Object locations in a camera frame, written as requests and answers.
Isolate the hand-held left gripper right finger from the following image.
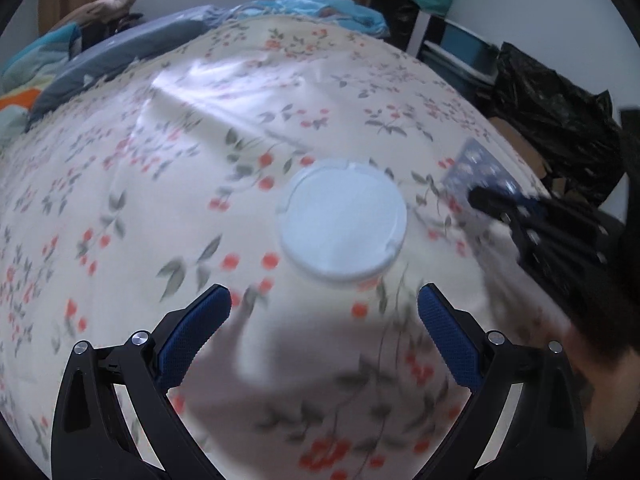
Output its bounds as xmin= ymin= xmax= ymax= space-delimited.
xmin=406 ymin=282 xmax=588 ymax=480

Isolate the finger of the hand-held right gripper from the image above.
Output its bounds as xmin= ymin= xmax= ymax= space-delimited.
xmin=467 ymin=186 xmax=606 ymax=281
xmin=520 ymin=197 xmax=608 ymax=241

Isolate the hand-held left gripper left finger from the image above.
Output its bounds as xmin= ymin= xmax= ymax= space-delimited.
xmin=50 ymin=282 xmax=233 ymax=480

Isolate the silver pill blister pack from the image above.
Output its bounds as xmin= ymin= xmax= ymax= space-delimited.
xmin=442 ymin=137 xmax=521 ymax=211

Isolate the white round plastic lid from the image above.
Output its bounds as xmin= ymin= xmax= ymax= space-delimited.
xmin=276 ymin=157 xmax=408 ymax=282

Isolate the person's right forearm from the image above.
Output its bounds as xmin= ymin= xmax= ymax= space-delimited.
xmin=570 ymin=325 xmax=640 ymax=456

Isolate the cardboard box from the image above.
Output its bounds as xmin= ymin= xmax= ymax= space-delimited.
xmin=487 ymin=117 xmax=571 ymax=196

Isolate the black plastic bag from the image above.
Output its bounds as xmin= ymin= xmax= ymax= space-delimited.
xmin=487 ymin=42 xmax=626 ymax=206

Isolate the blue storage bin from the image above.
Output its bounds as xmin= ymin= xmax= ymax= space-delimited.
xmin=442 ymin=25 xmax=501 ymax=78

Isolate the white shelf unit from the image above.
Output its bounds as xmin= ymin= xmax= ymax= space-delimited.
xmin=405 ymin=10 xmax=501 ymax=101

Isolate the floral tablecloth with tassels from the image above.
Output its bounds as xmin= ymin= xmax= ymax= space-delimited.
xmin=0 ymin=15 xmax=591 ymax=480

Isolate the light blue blanket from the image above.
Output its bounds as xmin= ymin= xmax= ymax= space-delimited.
xmin=235 ymin=0 xmax=391 ymax=38

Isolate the grey-blue quilt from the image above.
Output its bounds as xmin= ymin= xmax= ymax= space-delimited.
xmin=27 ymin=4 xmax=236 ymax=128

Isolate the teal and orange blanket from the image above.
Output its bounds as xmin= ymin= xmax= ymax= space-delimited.
xmin=0 ymin=22 xmax=81 ymax=146

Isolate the brown pillow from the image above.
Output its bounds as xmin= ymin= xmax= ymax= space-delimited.
xmin=47 ymin=0 xmax=138 ymax=31

